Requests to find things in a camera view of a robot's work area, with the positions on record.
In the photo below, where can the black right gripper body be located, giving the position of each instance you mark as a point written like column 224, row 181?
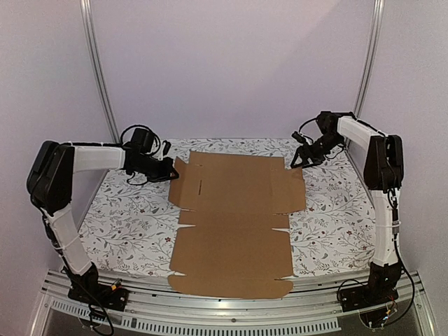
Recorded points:
column 306, row 151

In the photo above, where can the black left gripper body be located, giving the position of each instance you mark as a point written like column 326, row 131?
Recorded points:
column 155, row 172

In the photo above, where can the brown cardboard box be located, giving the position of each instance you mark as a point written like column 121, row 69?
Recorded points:
column 233, row 236

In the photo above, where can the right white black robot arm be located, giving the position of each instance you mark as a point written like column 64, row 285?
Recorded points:
column 383, row 175

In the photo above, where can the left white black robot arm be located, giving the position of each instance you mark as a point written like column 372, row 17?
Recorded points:
column 50, row 187

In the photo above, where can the white floral table cloth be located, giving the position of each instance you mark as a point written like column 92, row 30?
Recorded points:
column 131, row 228

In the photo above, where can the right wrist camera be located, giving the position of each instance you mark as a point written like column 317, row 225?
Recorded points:
column 301, row 138

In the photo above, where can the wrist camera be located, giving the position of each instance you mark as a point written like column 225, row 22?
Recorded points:
column 301, row 138
column 164, row 149

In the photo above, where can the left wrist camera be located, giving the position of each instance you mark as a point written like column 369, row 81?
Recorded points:
column 164, row 149

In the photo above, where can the aluminium front rail frame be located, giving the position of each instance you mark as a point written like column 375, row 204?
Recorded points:
column 311, row 308

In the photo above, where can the right aluminium corner post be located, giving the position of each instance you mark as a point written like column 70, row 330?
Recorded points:
column 372, row 45

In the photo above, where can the aluminium corner post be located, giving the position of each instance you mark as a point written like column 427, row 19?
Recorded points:
column 372, row 45
column 93, row 50

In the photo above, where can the left aluminium corner post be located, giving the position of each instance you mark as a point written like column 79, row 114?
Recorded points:
column 93, row 50

